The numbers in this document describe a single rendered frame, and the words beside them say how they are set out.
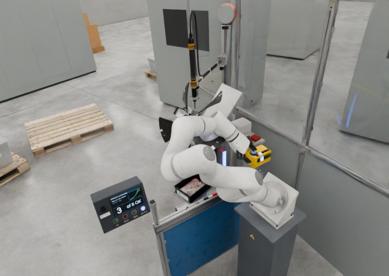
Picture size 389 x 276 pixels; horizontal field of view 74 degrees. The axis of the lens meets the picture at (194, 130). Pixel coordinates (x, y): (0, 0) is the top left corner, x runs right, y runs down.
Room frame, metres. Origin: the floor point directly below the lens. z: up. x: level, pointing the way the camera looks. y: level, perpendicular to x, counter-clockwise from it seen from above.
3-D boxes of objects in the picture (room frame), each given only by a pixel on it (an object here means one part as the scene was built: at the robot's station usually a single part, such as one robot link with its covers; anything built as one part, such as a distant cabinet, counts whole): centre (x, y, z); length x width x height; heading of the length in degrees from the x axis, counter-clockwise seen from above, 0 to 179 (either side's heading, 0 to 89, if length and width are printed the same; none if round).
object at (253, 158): (1.49, -0.45, 1.02); 0.16 x 0.10 x 0.11; 119
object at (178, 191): (1.41, 0.04, 0.85); 0.22 x 0.17 x 0.07; 134
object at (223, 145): (1.94, -0.24, 0.58); 0.09 x 0.05 x 1.15; 29
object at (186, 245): (1.29, -0.10, 0.45); 0.82 x 0.02 x 0.66; 119
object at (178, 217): (1.29, -0.10, 0.82); 0.90 x 0.04 x 0.08; 119
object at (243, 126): (2.11, -0.43, 0.92); 0.17 x 0.16 x 0.11; 119
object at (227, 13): (2.30, -0.33, 1.88); 0.16 x 0.07 x 0.16; 64
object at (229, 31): (2.30, -0.33, 0.90); 0.08 x 0.06 x 1.80; 64
